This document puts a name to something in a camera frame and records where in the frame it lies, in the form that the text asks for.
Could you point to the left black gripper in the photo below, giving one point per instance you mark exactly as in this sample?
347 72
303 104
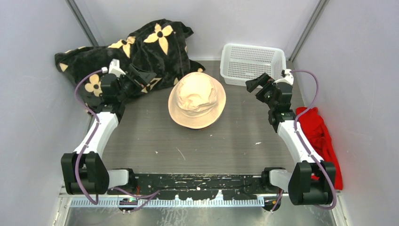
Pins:
142 78

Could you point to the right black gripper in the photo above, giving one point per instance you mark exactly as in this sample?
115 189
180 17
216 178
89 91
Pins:
264 79

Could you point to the white plastic basket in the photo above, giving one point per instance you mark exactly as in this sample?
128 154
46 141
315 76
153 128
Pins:
240 63

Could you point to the beige bucket hat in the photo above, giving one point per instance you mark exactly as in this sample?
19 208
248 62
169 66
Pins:
196 101

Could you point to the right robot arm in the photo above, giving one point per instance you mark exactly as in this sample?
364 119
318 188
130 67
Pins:
312 180

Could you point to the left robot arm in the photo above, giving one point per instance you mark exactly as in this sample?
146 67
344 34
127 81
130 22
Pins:
83 169

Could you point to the black blanket with cream flowers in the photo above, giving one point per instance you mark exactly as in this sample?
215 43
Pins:
158 47

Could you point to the red cloth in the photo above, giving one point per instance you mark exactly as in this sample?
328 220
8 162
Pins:
315 130

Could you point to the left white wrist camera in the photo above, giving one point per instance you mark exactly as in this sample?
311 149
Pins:
114 68

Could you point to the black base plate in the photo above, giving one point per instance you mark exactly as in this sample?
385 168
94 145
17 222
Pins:
201 186

